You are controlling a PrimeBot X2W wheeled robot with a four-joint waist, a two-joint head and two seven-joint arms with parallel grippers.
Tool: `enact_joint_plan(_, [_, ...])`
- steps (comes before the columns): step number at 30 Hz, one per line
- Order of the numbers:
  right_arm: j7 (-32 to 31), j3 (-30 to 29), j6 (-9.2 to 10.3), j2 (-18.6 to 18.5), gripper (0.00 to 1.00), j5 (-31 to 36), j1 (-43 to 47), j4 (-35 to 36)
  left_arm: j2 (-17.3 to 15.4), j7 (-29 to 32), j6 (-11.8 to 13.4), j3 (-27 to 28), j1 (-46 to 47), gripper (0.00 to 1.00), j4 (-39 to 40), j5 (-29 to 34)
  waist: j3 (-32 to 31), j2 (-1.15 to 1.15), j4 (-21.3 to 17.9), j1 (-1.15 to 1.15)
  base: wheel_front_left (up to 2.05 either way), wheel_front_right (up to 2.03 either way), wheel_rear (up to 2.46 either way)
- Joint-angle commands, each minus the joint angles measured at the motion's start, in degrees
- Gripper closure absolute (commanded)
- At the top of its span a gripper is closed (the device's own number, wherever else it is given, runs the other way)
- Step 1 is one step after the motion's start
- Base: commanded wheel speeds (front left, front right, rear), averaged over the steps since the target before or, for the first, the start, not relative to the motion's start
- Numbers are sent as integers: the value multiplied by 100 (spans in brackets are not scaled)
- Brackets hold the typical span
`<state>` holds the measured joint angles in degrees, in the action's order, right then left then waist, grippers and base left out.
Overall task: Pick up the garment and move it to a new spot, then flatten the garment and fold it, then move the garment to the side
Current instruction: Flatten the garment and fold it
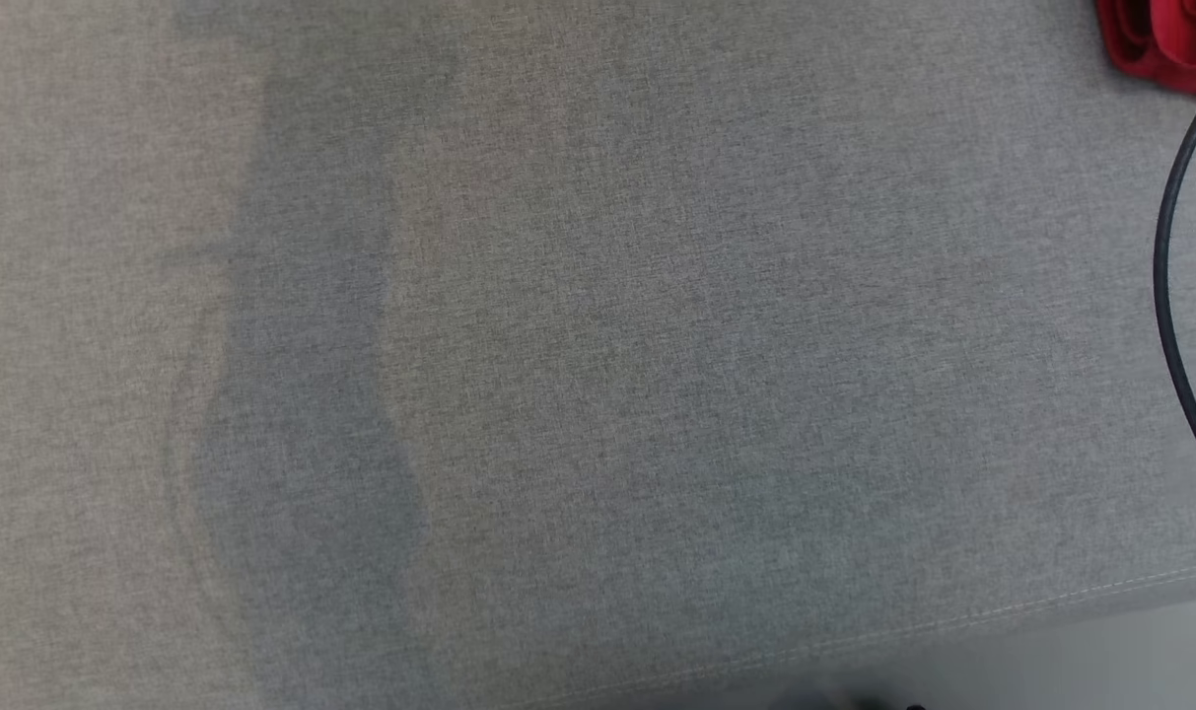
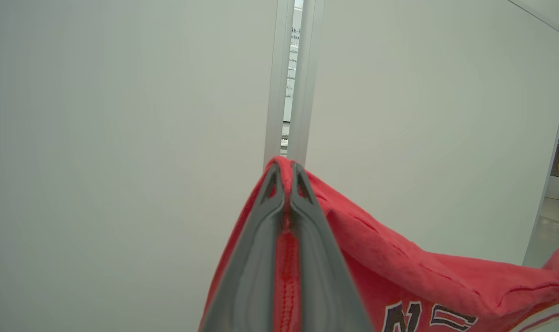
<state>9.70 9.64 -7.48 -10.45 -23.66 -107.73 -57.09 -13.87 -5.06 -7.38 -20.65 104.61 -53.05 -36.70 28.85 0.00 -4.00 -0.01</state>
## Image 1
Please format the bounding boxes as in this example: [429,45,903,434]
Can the black cable with teal connector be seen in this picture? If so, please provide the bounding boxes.
[1152,74,1196,500]

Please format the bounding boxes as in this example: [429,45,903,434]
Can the red shirt with black-white print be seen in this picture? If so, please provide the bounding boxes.
[1093,0,1196,99]

